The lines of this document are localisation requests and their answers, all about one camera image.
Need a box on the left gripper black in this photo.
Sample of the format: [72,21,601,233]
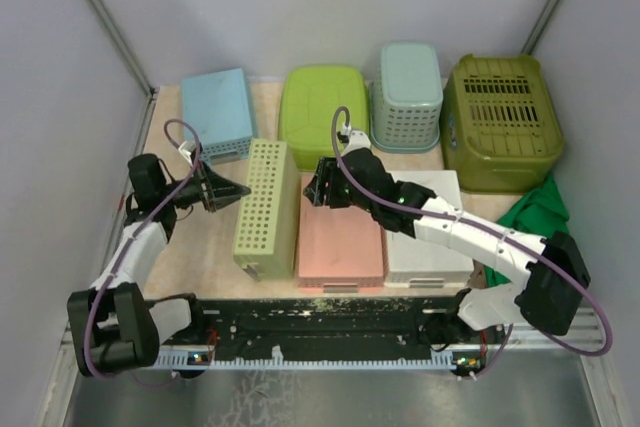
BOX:
[160,159,251,212]

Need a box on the pink perforated basket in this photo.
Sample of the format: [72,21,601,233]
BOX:
[296,197,385,293]

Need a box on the light green perforated basket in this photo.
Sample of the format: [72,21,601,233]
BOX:
[232,139,300,282]

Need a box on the pale blue basket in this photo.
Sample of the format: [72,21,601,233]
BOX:
[181,68,258,165]

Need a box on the lime green plastic tub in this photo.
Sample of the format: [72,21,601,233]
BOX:
[278,65,369,172]

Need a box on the white perforated basket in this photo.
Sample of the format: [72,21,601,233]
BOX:
[384,170,474,289]

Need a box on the light blue perforated basket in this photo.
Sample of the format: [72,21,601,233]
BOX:
[370,42,443,154]

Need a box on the olive green large container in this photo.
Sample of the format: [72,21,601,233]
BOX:
[440,54,565,194]

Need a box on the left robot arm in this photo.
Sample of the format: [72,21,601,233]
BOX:
[67,153,251,377]

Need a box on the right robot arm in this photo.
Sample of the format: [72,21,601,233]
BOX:
[303,149,590,343]

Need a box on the brown striped sock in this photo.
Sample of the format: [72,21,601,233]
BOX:
[468,263,487,289]

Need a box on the green cloth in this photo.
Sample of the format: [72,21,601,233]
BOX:
[482,174,577,288]

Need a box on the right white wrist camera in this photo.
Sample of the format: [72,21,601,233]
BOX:
[337,123,371,156]

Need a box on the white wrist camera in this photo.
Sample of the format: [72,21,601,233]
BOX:
[178,141,197,165]
[337,123,371,156]

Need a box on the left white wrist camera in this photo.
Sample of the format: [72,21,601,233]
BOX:
[178,141,197,165]

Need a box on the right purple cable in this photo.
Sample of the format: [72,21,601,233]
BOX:
[331,106,614,381]

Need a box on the purple cable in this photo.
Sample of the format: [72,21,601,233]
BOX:
[82,119,205,391]
[331,106,614,381]

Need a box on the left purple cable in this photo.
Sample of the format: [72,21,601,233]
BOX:
[82,119,205,391]

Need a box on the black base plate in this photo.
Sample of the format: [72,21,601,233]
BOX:
[154,297,505,378]

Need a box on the grey slotted cable duct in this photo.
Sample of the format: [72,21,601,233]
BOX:
[154,349,506,372]

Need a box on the aluminium frame rail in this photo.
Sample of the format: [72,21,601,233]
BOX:
[62,307,604,348]

